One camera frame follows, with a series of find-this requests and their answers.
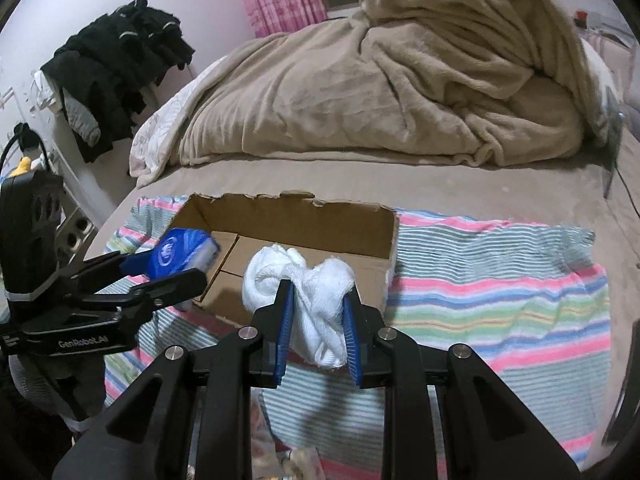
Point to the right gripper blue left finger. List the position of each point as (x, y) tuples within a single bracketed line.
[(189, 409)]

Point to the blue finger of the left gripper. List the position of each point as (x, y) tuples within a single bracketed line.
[(125, 262)]

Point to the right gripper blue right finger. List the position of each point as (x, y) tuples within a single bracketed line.
[(446, 407)]

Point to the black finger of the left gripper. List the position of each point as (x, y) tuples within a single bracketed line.
[(150, 296)]

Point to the blue tissue pack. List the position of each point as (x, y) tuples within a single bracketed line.
[(180, 250)]

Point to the white socks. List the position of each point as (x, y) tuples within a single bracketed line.
[(317, 332)]

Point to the white metal rack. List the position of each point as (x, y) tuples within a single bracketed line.
[(75, 231)]

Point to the crinkly snack packet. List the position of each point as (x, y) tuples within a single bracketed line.
[(270, 463)]

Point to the white floral pillow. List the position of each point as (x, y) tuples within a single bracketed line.
[(154, 142)]

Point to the yellow plush toy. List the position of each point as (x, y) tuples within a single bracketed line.
[(23, 167)]

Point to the striped colourful towel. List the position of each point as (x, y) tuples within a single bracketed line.
[(526, 297)]

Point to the grey hanging garment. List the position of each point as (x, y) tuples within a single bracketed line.
[(80, 119)]

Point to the black clothes pile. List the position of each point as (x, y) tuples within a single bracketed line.
[(108, 62)]

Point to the beige fleece blanket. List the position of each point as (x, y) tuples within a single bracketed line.
[(456, 82)]

